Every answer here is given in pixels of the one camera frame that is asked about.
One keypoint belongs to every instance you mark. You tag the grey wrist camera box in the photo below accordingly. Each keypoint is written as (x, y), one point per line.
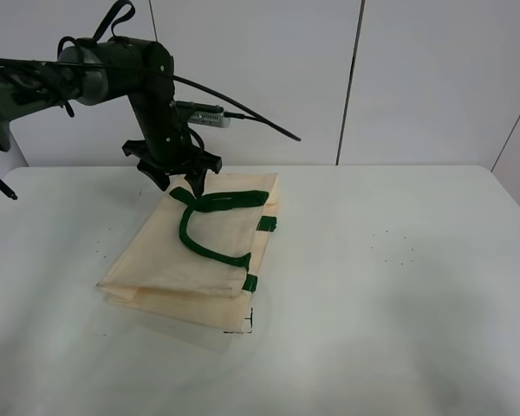
(202, 114)

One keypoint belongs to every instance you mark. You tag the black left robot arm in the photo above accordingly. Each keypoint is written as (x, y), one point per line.
(92, 72)

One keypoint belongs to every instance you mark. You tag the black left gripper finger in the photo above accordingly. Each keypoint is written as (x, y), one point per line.
(156, 172)
(196, 180)

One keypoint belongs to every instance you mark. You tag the white linen bag green handles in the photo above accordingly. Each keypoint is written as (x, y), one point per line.
(198, 259)

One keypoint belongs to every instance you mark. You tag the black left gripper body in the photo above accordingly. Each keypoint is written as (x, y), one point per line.
(170, 157)

